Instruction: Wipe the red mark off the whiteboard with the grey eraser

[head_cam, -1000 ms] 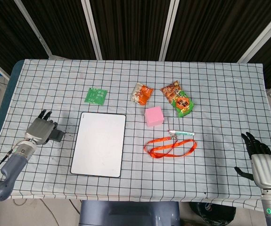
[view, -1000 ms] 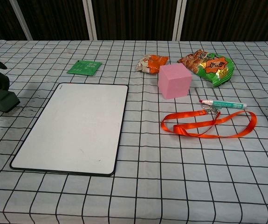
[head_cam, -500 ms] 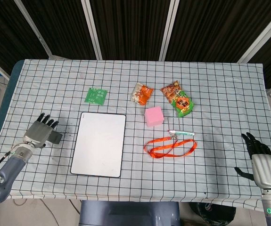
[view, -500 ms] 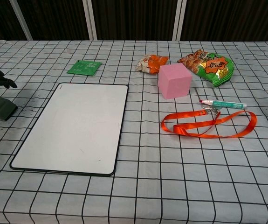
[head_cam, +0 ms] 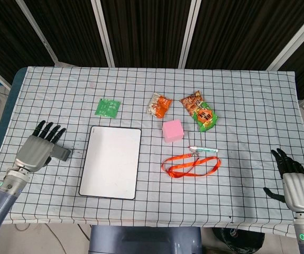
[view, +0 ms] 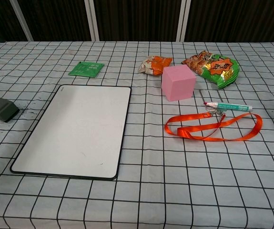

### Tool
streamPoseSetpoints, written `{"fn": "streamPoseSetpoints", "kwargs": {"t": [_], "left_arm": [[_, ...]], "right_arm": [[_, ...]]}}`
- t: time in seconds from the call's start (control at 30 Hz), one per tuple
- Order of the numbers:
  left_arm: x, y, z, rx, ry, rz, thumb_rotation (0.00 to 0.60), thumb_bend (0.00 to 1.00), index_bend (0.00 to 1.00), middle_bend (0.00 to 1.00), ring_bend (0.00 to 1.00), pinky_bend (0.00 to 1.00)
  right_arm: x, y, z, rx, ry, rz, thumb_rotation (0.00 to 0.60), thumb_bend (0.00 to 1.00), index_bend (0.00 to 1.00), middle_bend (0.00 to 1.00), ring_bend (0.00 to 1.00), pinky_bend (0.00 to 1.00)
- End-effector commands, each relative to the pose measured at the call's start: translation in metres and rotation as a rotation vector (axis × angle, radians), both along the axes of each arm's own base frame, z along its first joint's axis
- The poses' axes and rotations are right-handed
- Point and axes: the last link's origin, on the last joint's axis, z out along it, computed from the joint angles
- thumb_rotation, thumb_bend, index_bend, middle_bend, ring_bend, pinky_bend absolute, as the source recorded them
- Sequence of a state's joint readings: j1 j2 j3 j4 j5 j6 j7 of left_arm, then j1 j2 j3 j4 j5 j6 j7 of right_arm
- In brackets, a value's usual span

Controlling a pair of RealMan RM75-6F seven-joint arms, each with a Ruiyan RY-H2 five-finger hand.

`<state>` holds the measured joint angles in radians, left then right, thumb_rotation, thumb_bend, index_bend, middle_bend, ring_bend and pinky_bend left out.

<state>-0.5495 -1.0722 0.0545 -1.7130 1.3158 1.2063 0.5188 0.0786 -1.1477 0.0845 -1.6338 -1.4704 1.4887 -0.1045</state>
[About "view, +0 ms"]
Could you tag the dark partition screen white frames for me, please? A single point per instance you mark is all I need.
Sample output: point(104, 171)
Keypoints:
point(136, 19)

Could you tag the orange white snack packet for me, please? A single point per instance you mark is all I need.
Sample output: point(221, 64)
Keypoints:
point(154, 65)

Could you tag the pink foam cube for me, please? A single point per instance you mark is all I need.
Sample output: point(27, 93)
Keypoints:
point(178, 83)

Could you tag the white board with black rim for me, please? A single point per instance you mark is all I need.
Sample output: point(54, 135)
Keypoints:
point(74, 131)

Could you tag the teal white marker pen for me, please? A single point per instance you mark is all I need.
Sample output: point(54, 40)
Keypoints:
point(232, 107)

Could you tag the green flat sachet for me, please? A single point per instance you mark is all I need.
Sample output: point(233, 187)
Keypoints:
point(86, 69)

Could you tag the green orange snack bag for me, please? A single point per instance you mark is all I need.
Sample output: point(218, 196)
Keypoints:
point(215, 69)

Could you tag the white black checked tablecloth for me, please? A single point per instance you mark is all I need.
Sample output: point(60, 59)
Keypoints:
point(175, 179)

